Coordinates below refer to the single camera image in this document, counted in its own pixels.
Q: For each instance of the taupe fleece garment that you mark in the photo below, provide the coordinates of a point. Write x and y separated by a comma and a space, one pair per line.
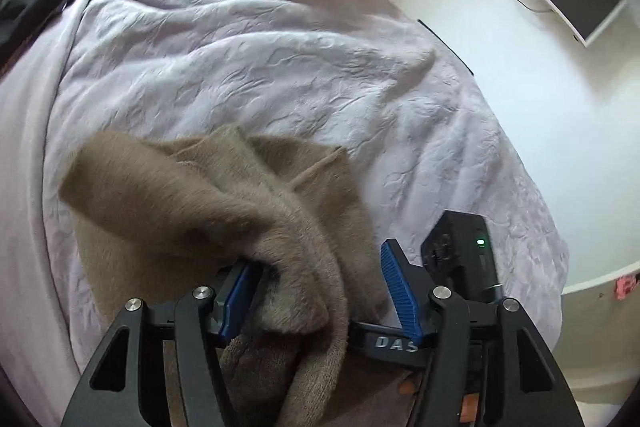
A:
210, 207

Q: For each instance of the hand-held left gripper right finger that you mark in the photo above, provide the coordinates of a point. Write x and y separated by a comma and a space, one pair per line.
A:
400, 292

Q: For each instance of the lavender embossed blanket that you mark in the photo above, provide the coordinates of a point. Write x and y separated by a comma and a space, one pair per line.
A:
250, 57

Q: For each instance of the pink small object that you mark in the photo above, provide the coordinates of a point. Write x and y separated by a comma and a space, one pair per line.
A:
627, 287

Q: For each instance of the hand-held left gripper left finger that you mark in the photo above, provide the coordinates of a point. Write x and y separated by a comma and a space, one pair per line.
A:
240, 302

